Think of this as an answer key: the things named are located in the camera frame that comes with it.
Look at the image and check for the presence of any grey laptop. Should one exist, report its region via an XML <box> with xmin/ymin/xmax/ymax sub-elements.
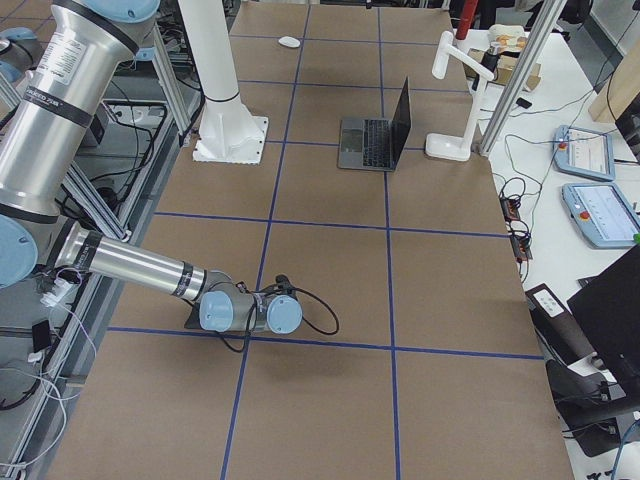
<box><xmin>337</xmin><ymin>77</ymin><xmax>412</xmax><ymax>172</ymax></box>

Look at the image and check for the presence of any white computer mouse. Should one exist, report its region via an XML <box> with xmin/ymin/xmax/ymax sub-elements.
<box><xmin>278</xmin><ymin>36</ymin><xmax>301</xmax><ymax>49</ymax></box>

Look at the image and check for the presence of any black mouse pad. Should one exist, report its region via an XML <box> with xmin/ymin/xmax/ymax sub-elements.
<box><xmin>184</xmin><ymin>305</ymin><xmax>202</xmax><ymax>330</ymax></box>

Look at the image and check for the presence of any white desk lamp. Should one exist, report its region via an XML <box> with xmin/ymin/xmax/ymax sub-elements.
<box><xmin>424</xmin><ymin>31</ymin><xmax>494</xmax><ymax>162</ymax></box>

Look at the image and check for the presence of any brown paper table cover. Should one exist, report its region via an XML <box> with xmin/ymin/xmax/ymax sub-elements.
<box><xmin>48</xmin><ymin>2</ymin><xmax>572</xmax><ymax>479</ymax></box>

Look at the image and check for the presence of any black water bottle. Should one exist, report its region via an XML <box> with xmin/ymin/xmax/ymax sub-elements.
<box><xmin>482</xmin><ymin>41</ymin><xmax>501</xmax><ymax>80</ymax></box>

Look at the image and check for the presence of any cardboard box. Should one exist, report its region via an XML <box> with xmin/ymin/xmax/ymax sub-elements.
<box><xmin>468</xmin><ymin>48</ymin><xmax>541</xmax><ymax>91</ymax></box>

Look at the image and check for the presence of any blue teach pendant near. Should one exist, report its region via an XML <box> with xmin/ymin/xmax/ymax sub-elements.
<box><xmin>561</xmin><ymin>182</ymin><xmax>639</xmax><ymax>249</ymax></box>

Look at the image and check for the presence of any blue teach pendant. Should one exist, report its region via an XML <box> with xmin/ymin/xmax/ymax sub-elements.
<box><xmin>552</xmin><ymin>125</ymin><xmax>616</xmax><ymax>181</ymax></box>
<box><xmin>561</xmin><ymin>182</ymin><xmax>639</xmax><ymax>249</ymax></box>

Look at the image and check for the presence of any blue teach pendant far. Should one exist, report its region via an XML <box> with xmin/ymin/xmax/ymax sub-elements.
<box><xmin>552</xmin><ymin>125</ymin><xmax>616</xmax><ymax>181</ymax></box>

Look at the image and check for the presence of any black monitor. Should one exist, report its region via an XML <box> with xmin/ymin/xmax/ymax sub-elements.
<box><xmin>568</xmin><ymin>246</ymin><xmax>639</xmax><ymax>385</ymax></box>

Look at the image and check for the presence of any black braided cable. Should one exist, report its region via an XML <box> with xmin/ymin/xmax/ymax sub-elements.
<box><xmin>214</xmin><ymin>273</ymin><xmax>340</xmax><ymax>354</ymax></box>

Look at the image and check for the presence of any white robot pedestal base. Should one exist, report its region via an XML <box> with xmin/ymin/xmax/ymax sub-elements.
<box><xmin>182</xmin><ymin>1</ymin><xmax>269</xmax><ymax>165</ymax></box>

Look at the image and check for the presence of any aluminium frame post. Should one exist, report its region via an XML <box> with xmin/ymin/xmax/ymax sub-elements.
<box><xmin>478</xmin><ymin>0</ymin><xmax>567</xmax><ymax>157</ymax></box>

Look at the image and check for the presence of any aluminium frame rack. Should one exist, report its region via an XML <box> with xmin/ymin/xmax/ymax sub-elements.
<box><xmin>1</xmin><ymin>32</ymin><xmax>198</xmax><ymax>479</ymax></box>

